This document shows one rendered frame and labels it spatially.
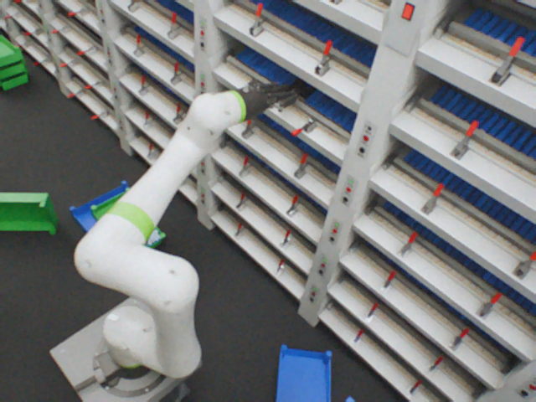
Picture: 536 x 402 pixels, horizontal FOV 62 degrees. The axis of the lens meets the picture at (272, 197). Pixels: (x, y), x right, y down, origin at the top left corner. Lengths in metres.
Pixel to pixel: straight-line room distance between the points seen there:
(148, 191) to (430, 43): 0.73
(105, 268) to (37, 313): 1.13
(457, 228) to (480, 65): 0.43
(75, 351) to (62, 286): 0.57
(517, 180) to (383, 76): 0.39
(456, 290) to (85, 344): 1.17
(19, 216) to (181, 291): 1.55
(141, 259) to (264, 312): 1.09
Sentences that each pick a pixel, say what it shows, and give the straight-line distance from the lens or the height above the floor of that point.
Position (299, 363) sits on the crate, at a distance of 1.92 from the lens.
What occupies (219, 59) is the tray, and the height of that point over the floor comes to 0.93.
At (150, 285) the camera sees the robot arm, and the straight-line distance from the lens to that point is 0.97.
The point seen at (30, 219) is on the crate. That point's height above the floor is 0.02.
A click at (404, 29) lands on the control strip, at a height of 1.33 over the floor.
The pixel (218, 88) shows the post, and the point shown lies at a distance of 1.71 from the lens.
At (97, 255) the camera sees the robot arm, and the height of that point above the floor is 0.95.
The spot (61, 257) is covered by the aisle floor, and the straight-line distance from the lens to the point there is 2.25.
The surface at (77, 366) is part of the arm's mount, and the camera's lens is 1.62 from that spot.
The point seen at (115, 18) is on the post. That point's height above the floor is 0.80.
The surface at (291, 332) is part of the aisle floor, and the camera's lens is 1.98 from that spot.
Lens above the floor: 1.75
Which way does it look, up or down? 46 degrees down
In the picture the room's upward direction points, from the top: 9 degrees clockwise
